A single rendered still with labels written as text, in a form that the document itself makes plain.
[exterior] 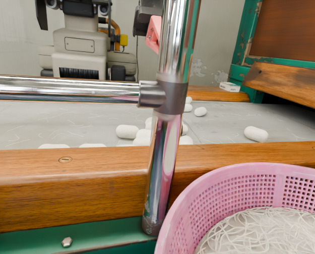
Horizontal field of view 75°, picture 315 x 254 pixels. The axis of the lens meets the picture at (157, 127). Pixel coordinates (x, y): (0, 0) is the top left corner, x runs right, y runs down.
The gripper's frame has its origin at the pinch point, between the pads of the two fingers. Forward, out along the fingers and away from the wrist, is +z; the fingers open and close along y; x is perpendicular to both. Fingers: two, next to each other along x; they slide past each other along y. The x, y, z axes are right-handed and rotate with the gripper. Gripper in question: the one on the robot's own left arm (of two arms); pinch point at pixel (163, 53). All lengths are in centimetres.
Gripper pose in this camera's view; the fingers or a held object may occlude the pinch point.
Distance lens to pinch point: 43.1
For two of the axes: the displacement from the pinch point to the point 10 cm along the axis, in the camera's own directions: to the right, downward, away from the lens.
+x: -2.3, 4.7, 8.5
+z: 1.3, 8.8, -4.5
